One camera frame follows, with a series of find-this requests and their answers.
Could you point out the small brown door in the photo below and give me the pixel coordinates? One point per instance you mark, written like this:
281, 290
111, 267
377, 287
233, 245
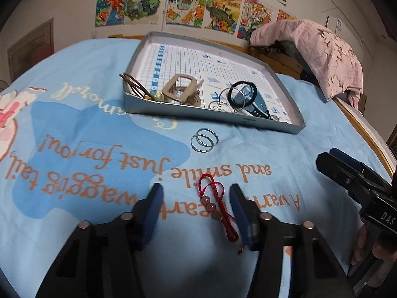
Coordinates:
31, 49

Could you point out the small orange drawing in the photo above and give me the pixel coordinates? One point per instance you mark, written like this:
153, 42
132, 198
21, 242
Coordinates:
285, 15

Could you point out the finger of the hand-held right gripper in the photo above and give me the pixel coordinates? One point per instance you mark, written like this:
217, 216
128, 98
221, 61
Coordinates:
344, 156
338, 170

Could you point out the pink floral blanket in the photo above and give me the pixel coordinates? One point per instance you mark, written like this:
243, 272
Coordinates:
310, 46

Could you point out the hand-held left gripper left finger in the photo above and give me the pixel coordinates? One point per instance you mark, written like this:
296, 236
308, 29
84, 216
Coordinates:
152, 215

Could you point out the orange landscape drawing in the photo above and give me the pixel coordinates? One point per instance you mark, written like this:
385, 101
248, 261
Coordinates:
223, 11

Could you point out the dark cloth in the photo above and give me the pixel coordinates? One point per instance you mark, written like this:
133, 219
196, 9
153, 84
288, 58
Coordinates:
291, 48

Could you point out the colourful crowded drawing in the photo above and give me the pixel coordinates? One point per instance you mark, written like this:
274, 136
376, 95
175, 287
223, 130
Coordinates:
257, 18

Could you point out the printed light blue bedsheet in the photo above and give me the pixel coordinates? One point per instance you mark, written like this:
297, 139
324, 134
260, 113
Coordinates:
93, 136

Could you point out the orange fish drawing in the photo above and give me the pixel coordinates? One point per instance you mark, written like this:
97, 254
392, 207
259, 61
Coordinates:
186, 7

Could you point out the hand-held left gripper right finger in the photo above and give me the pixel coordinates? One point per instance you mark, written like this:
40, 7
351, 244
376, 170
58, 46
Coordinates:
243, 219

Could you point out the two cartoon figures drawing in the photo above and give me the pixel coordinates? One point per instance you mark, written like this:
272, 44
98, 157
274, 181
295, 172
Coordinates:
130, 3

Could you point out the grey tray with grid paper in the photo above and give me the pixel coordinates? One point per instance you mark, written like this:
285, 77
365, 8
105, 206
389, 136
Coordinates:
173, 111

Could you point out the person's right hand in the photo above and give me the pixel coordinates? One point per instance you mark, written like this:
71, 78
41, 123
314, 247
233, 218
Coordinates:
359, 242

